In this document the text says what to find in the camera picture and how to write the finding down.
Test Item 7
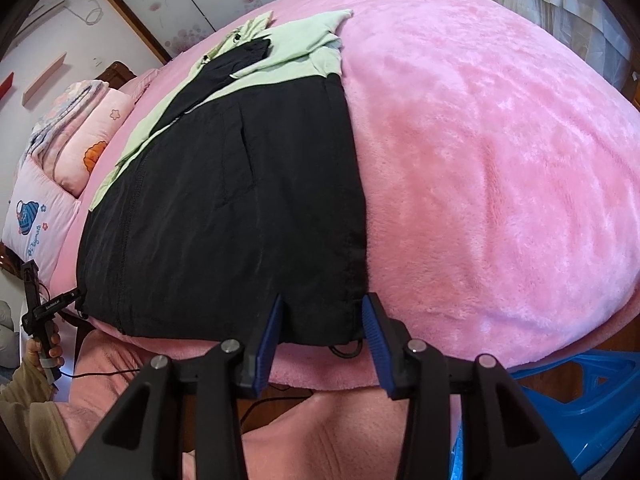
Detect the person's left forearm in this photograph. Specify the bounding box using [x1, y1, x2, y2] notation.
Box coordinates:
[0, 360, 78, 466]

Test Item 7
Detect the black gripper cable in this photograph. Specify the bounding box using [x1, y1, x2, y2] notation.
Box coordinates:
[59, 366, 151, 382]

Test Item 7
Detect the pink pillow with blue print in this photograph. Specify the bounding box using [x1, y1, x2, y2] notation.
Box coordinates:
[0, 157, 83, 286]

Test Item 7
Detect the blue plastic stool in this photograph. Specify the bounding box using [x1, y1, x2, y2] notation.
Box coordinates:
[450, 352, 640, 480]

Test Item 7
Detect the person's left hand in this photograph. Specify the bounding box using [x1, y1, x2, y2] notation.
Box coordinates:
[25, 322, 64, 377]

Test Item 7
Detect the green and black hooded jacket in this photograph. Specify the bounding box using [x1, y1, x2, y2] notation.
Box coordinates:
[76, 7, 371, 358]

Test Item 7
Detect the pink wall shelf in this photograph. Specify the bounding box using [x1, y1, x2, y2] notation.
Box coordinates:
[22, 51, 68, 107]

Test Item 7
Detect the pink quilt with flower print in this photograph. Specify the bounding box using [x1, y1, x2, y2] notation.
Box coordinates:
[50, 87, 136, 198]

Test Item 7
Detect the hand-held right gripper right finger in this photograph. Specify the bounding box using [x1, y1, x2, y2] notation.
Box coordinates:
[361, 292, 568, 480]

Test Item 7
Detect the floral sliding door wardrobe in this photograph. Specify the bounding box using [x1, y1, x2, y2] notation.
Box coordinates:
[87, 0, 311, 63]

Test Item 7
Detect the flat pink pillow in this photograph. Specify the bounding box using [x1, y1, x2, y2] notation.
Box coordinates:
[120, 67, 162, 107]

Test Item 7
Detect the folded floral quilt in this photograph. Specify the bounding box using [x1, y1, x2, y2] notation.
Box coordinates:
[30, 80, 108, 153]

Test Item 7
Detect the dark wooden headboard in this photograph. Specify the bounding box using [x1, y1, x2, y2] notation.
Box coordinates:
[92, 61, 138, 86]

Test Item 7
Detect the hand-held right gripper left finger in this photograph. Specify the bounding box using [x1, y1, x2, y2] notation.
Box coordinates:
[62, 292, 288, 480]

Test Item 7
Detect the pink plush bed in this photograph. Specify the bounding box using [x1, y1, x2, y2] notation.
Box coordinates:
[37, 0, 640, 480]

